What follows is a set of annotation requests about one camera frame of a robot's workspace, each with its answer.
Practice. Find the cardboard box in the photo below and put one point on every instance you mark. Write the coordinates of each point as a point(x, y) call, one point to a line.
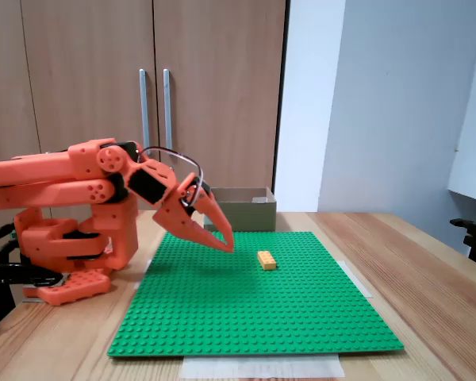
point(250, 214)

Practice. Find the yellow lego block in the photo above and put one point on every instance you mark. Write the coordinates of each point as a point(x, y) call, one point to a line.
point(266, 260)

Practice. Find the green lego baseplate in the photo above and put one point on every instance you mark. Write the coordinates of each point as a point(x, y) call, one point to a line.
point(242, 309)

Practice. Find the wooden cabinet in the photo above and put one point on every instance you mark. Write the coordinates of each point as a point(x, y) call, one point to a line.
point(83, 79)

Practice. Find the wide masking tape strip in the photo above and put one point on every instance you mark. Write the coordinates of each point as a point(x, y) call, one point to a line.
point(262, 367)

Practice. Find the black table clamp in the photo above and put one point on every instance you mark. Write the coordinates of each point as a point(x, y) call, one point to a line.
point(8, 274)

